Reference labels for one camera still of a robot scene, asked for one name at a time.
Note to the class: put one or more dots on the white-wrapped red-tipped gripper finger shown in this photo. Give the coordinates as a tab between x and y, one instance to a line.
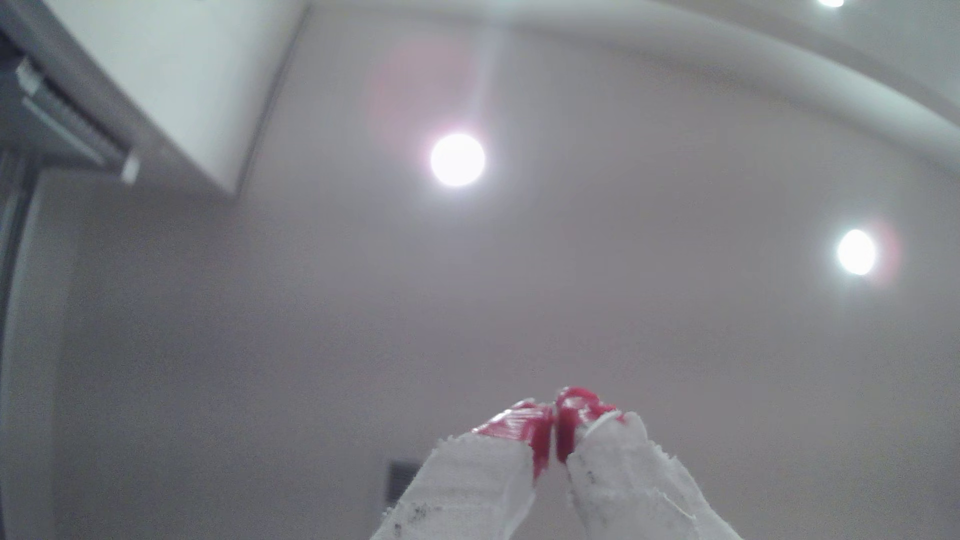
630	487
465	487

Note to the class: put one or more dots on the round recessed ceiling light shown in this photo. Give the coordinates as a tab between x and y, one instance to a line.
457	160
830	2
856	252

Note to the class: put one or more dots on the dark rectangular wall vent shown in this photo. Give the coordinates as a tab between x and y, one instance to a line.
401	481

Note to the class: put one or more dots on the grey vertical frame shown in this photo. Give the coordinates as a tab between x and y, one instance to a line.
11	315

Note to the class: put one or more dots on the white wall air conditioner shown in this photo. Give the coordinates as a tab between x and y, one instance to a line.
187	75

